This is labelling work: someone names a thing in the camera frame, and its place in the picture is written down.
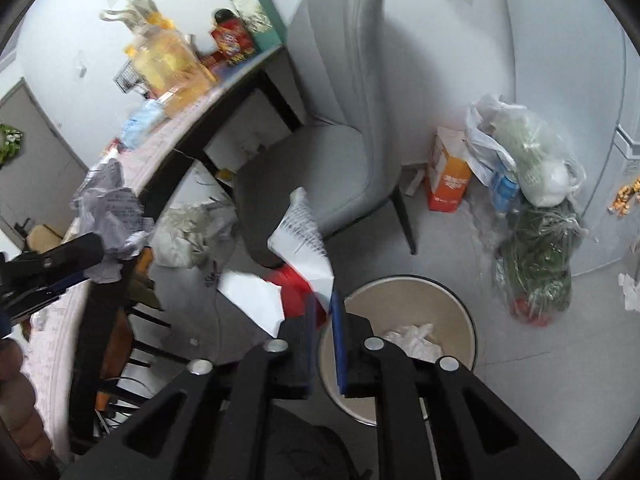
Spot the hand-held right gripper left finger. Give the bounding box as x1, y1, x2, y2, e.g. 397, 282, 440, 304
60, 292, 323, 480

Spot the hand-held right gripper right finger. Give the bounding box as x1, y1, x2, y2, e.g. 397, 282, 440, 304
329, 294, 583, 480

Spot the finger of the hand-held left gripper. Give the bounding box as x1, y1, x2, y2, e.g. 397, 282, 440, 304
5, 271, 93, 317
10, 232, 106, 281

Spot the grey printed paper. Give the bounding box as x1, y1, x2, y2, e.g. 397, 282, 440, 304
72, 157, 156, 283

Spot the white tissue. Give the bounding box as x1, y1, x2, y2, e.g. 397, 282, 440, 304
617, 272, 640, 313
382, 323, 443, 366

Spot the white red wrapper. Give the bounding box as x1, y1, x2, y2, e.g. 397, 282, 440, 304
217, 186, 336, 338

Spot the round beige trash bin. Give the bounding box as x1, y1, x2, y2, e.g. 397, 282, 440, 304
317, 274, 477, 428

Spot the person's left hand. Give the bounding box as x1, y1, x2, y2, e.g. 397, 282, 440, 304
0, 337, 53, 461

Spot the wooden chair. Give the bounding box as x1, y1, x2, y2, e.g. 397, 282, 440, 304
70, 245, 201, 441

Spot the grey door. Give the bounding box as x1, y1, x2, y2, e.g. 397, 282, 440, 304
0, 77, 91, 253

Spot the dark patterned seat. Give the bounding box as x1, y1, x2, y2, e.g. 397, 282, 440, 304
220, 402, 361, 480

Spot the grey plastic bag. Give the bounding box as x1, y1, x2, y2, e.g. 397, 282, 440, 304
150, 200, 238, 268

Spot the blue tissue pack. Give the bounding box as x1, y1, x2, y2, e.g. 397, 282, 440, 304
119, 100, 168, 150

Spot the black framed table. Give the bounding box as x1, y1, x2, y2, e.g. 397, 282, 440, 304
67, 42, 306, 456

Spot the orange and white box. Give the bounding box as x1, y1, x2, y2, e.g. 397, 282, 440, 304
424, 126, 473, 213

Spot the clear plastic jug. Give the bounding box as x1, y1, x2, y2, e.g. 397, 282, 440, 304
127, 25, 218, 116

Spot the bag of green vegetables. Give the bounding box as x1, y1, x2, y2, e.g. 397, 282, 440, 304
495, 200, 588, 328

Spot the white milk carton box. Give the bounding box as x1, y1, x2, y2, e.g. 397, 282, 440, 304
99, 7, 138, 31
125, 0, 161, 26

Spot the grey upholstered chair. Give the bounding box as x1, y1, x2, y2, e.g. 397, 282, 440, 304
235, 0, 418, 268

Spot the white plastic bag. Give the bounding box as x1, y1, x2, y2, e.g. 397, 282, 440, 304
465, 94, 587, 208

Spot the red printed can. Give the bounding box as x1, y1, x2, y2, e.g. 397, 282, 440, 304
210, 7, 258, 68

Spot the white tissue on floor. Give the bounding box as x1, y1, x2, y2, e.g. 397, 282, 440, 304
617, 272, 640, 313

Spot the tall green box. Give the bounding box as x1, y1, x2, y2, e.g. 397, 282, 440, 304
212, 0, 283, 53

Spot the yellow fridge magnet strip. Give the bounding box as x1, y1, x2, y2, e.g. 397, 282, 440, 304
607, 175, 640, 218

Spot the white fridge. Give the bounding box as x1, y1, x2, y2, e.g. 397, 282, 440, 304
502, 0, 640, 278

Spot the black wire basket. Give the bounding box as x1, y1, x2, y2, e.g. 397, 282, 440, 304
114, 60, 151, 96

